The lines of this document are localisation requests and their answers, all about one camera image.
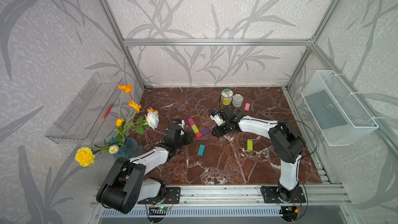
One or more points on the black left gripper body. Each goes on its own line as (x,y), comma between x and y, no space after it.
(183,140)

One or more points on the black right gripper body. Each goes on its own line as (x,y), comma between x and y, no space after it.
(221,130)

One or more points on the lime green long block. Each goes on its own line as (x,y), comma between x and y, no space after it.
(195,129)

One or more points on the magenta long block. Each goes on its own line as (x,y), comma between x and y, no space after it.
(191,122)

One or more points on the purple long block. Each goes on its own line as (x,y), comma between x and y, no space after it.
(205,132)

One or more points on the teal block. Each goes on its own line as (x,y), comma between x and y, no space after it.
(201,150)

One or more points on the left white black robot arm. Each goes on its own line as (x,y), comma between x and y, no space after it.
(125,185)

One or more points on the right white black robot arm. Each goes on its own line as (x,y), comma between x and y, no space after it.
(286,140)

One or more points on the pink small block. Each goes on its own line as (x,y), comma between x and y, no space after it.
(247,107)

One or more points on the silver tin can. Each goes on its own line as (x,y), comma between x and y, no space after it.
(237,100)

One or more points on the yellow green labelled tin can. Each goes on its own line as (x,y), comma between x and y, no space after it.
(226,96)

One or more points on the flower bouquet in glass vase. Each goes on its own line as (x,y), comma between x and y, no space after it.
(85,156)

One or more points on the left circuit board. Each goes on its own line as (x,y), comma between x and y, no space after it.
(159,210)

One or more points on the circuit board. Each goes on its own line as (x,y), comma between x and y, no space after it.
(290,211)
(159,210)

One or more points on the right circuit board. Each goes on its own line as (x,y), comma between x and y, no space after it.
(290,211)

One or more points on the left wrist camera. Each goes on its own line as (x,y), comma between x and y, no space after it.
(176,130)

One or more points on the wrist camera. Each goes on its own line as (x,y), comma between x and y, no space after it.
(176,130)
(223,116)

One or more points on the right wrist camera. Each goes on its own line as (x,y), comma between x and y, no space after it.
(223,116)

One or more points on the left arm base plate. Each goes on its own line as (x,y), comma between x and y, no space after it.
(168,195)

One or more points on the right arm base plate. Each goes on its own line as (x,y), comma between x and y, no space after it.
(279,194)

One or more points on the clear plastic wall shelf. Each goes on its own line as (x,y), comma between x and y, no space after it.
(83,118)

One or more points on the white wire basket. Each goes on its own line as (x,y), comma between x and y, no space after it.
(340,116)

